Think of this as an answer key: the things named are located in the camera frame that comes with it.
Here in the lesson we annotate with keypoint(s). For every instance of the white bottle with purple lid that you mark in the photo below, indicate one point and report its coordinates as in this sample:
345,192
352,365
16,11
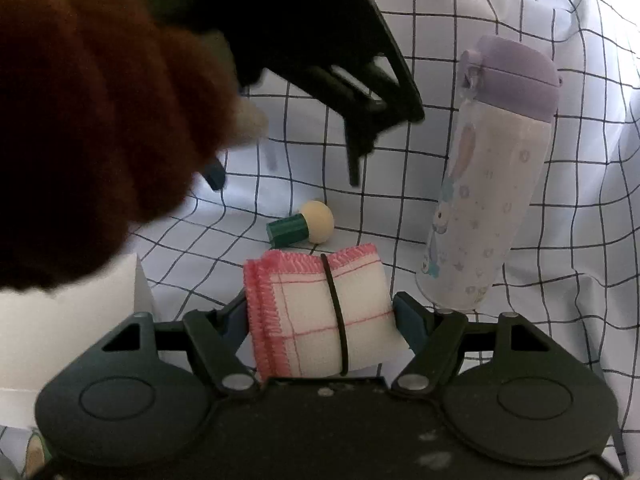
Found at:
480,185

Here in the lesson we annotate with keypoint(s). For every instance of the white checked cloth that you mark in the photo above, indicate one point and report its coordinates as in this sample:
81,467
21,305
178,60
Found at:
575,210

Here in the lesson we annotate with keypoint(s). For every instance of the green wooden peg toy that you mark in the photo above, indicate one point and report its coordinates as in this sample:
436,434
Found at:
300,225

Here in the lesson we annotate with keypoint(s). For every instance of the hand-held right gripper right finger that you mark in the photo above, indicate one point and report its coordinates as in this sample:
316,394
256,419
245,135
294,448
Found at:
407,320

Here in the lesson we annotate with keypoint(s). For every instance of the white cardboard box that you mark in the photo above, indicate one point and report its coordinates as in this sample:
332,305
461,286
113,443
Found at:
75,320

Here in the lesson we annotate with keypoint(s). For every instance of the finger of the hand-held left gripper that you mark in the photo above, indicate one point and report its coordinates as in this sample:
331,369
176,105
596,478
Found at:
215,176
372,105

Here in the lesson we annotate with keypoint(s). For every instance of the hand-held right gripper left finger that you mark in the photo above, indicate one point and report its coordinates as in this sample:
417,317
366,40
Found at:
235,321

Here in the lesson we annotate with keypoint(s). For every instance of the pink-edged white towel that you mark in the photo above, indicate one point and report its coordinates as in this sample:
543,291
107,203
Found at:
300,310

